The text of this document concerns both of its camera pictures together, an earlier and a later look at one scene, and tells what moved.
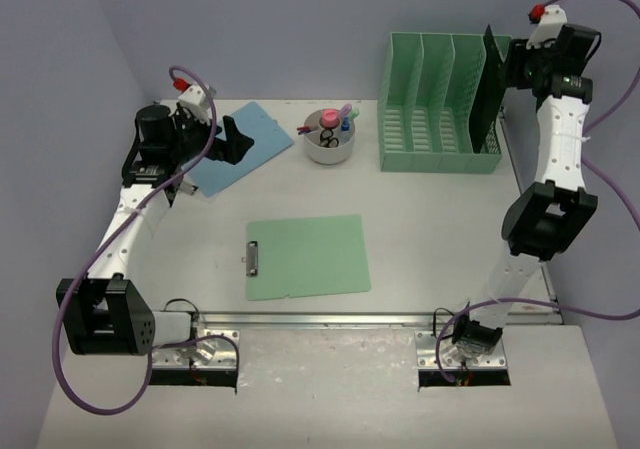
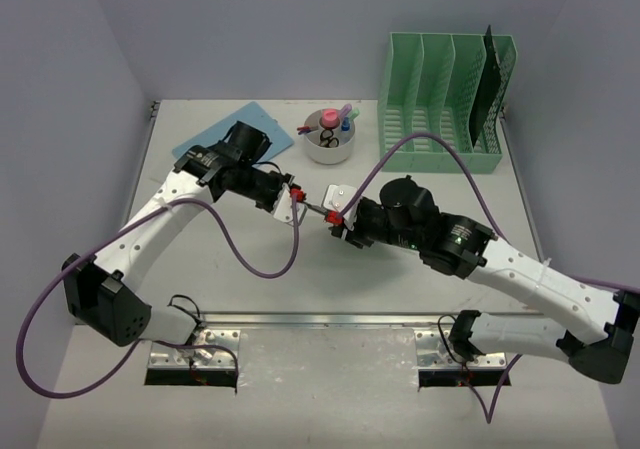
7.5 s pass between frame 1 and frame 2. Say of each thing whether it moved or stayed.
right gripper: moved
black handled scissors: stayed
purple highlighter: stayed
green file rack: stayed
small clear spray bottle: stayed
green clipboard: moved
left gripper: moved
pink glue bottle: stayed
